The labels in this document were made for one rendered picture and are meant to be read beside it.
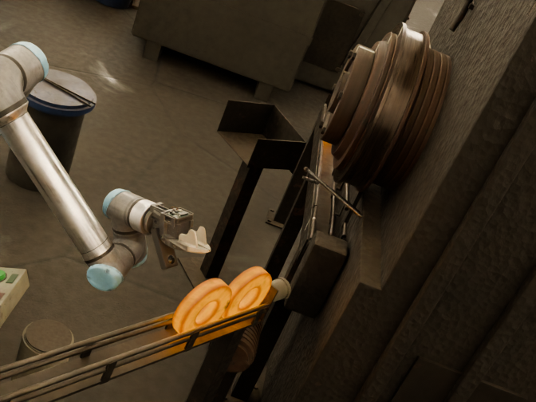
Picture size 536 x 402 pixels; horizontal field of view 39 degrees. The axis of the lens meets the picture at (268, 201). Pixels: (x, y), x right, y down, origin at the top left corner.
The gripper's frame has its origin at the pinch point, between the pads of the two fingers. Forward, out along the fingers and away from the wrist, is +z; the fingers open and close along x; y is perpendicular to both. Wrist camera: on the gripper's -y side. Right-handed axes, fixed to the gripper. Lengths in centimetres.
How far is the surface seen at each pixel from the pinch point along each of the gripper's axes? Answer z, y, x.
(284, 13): -155, 35, 223
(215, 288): 19.2, 2.7, -17.0
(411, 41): 25, 57, 43
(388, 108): 29, 42, 30
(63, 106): -116, 7, 41
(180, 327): 16.2, -6.1, -24.2
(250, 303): 15.5, -8.7, 1.0
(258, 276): 19.0, 0.9, -1.6
